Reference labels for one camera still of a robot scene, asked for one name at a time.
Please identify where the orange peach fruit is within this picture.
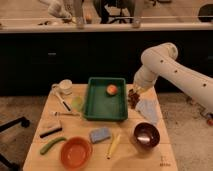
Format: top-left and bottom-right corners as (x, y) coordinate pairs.
(106, 84), (118, 95)

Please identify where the white black-tipped marker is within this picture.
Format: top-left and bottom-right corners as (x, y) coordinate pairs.
(52, 89), (71, 112)

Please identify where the green plastic tray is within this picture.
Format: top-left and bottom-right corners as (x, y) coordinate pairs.
(84, 77), (128, 121)

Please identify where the black and wood eraser block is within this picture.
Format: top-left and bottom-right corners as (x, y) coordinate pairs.
(39, 121), (62, 138)

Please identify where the black office chair base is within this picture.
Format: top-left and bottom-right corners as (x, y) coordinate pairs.
(0, 116), (31, 171)

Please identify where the green cucumber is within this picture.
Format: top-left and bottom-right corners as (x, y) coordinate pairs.
(40, 137), (67, 155)

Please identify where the red-orange bowl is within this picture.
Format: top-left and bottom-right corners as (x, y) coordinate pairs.
(60, 137), (93, 171)

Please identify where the light blue cloth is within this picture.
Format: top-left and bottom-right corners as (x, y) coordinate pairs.
(135, 99), (159, 125)

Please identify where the white mug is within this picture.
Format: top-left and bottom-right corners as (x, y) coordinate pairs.
(52, 79), (72, 95)

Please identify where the silver fork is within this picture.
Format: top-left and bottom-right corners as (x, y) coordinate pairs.
(51, 112), (80, 116)

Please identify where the blue sponge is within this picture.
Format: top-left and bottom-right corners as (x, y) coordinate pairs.
(89, 127), (111, 143)

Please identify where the dark brown bowl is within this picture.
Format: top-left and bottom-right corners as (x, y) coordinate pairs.
(134, 122), (160, 149)

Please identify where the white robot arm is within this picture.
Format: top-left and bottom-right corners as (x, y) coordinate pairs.
(133, 43), (213, 113)

